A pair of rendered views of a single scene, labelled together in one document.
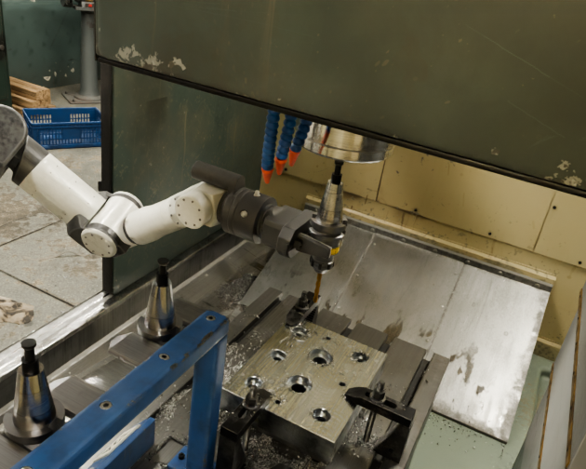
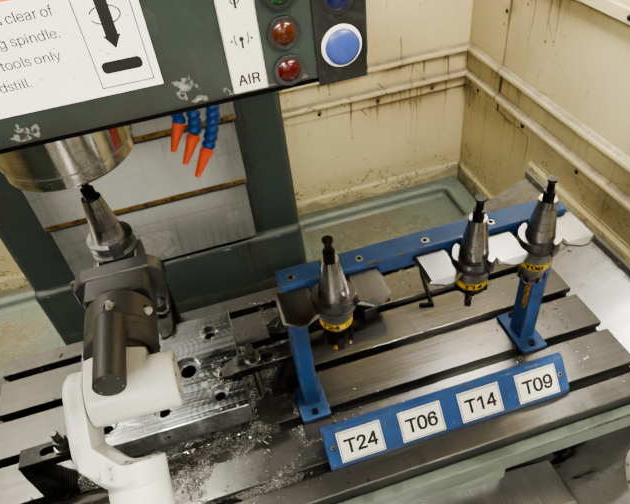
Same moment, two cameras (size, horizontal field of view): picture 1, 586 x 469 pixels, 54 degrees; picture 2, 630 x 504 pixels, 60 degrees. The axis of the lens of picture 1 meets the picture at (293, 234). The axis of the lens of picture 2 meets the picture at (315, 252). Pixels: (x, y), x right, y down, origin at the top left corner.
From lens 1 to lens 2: 1.15 m
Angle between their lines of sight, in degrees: 93
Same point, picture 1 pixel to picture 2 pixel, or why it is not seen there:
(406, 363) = (42, 382)
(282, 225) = (143, 269)
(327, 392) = (177, 347)
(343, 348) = not seen: hidden behind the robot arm
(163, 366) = (366, 250)
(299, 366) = not seen: hidden behind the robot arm
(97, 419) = (435, 233)
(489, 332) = not seen: outside the picture
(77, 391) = (435, 266)
